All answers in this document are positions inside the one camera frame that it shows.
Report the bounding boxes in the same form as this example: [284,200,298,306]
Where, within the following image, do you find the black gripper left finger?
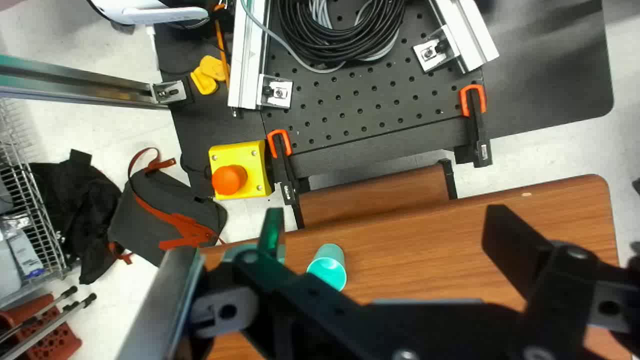
[188,247,375,360]

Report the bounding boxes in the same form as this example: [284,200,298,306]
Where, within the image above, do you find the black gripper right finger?
[481,202,640,360]

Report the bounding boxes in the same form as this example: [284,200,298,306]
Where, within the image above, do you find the teal plastic cup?
[303,242,347,294]

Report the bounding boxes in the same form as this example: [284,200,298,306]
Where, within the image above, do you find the green clamp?
[257,207,288,264]

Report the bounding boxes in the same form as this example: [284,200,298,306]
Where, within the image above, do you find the grey metal table beam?
[116,247,205,360]

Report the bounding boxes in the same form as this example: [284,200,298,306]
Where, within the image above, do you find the grey orange bag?
[106,146,229,268]

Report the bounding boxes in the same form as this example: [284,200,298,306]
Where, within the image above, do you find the yellow emergency stop box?
[205,139,273,200]

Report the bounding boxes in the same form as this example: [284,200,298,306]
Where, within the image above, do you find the red perforated bricks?
[0,292,85,360]

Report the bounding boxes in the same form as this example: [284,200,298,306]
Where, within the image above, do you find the black perforated board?
[153,0,616,196]

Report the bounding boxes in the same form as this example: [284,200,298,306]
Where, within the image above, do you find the black cloth bag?
[28,148,123,286]

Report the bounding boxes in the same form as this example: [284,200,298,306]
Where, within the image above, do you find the black perforated breadboard plate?
[255,0,478,157]

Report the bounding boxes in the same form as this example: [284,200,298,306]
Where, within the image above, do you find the yellow plastic piece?
[188,54,231,97]

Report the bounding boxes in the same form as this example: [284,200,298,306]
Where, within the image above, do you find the long aluminium extrusion beam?
[0,54,188,110]

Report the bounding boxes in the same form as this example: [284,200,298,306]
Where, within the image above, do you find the white chair base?
[85,0,212,30]

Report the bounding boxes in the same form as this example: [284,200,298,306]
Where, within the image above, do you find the black clamp orange handle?
[455,83,495,168]
[266,126,307,229]

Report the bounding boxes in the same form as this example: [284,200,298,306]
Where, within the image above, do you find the aluminium rail with bracket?
[412,0,501,76]
[226,0,295,113]

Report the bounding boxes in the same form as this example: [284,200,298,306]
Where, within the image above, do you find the grey wire rack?
[0,98,67,298]

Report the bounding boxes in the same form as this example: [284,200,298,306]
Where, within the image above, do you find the black coiled cable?
[276,0,407,71]

